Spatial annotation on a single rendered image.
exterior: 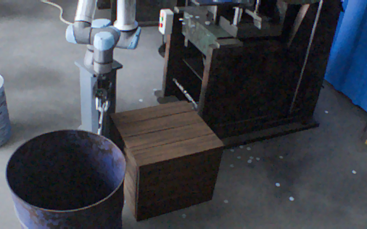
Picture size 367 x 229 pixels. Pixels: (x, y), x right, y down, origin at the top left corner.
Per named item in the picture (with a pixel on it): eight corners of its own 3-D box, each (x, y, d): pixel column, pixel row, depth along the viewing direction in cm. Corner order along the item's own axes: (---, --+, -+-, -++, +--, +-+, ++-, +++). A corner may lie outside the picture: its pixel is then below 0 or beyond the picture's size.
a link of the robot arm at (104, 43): (117, 31, 151) (111, 40, 144) (115, 56, 157) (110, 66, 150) (97, 29, 151) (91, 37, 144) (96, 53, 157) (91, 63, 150)
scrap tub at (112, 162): (35, 304, 135) (11, 224, 108) (19, 222, 166) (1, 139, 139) (138, 274, 152) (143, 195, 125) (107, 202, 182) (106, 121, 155)
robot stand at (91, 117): (93, 146, 215) (92, 75, 190) (77, 129, 226) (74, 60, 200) (120, 134, 226) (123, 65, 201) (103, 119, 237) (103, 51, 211)
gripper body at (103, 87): (91, 101, 158) (91, 75, 151) (94, 90, 165) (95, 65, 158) (110, 102, 158) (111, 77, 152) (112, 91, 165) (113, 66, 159)
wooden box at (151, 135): (136, 222, 175) (138, 166, 155) (109, 168, 202) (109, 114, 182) (212, 199, 191) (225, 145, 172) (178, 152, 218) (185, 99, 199)
